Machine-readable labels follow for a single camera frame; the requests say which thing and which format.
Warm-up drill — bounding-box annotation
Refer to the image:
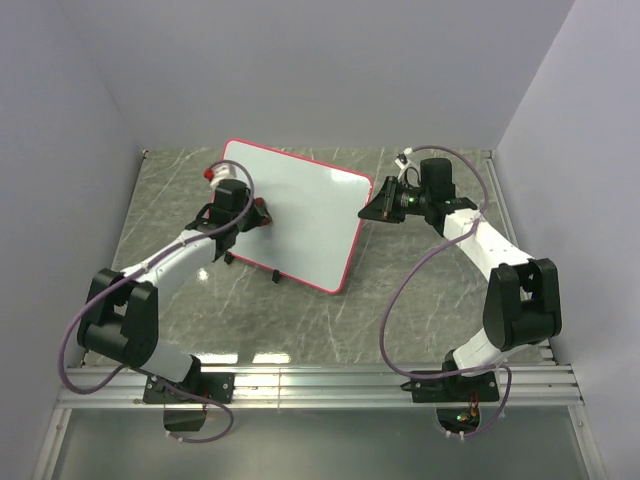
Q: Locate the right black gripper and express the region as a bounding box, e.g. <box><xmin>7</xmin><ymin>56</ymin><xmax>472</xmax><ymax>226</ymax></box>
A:
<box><xmin>358</xmin><ymin>176</ymin><xmax>431</xmax><ymax>225</ymax></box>

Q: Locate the red framed whiteboard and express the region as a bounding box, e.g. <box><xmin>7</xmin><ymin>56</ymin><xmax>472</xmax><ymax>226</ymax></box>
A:
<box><xmin>223</xmin><ymin>139</ymin><xmax>374</xmax><ymax>294</ymax></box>

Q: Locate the red whiteboard eraser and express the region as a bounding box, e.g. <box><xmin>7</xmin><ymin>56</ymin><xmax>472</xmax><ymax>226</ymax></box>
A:
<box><xmin>253</xmin><ymin>197</ymin><xmax>272</xmax><ymax>227</ymax></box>

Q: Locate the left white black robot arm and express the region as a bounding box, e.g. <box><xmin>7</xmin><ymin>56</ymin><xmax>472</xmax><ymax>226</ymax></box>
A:
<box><xmin>66</xmin><ymin>160</ymin><xmax>272</xmax><ymax>402</ymax></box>

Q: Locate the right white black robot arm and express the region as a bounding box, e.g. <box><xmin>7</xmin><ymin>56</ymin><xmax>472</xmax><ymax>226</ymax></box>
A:
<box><xmin>358</xmin><ymin>158</ymin><xmax>562</xmax><ymax>400</ymax></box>

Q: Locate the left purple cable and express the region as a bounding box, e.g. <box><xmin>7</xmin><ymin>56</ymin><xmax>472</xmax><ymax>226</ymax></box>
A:
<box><xmin>58</xmin><ymin>159</ymin><xmax>257</xmax><ymax>444</ymax></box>

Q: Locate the purple cable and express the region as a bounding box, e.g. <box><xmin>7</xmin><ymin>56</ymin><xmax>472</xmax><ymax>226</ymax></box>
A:
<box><xmin>58</xmin><ymin>159</ymin><xmax>257</xmax><ymax>444</ymax></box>
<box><xmin>378</xmin><ymin>144</ymin><xmax>514</xmax><ymax>441</ymax></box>

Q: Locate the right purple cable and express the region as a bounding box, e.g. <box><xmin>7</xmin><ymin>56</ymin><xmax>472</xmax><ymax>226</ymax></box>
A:
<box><xmin>378</xmin><ymin>144</ymin><xmax>514</xmax><ymax>441</ymax></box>

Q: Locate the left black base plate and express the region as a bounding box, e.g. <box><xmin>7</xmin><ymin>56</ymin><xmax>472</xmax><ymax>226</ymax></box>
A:
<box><xmin>143</xmin><ymin>372</ymin><xmax>235</xmax><ymax>404</ymax></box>

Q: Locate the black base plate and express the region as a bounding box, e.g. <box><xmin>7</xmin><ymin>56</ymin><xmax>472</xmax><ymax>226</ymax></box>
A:
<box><xmin>143</xmin><ymin>372</ymin><xmax>235</xmax><ymax>404</ymax></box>
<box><xmin>400</xmin><ymin>372</ymin><xmax>500</xmax><ymax>403</ymax></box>

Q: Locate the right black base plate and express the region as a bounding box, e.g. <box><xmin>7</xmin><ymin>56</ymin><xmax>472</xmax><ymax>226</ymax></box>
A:
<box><xmin>400</xmin><ymin>372</ymin><xmax>500</xmax><ymax>403</ymax></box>

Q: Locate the aluminium mounting rail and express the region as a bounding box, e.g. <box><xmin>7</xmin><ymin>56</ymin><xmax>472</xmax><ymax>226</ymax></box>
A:
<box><xmin>56</xmin><ymin>364</ymin><xmax>584</xmax><ymax>410</ymax></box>

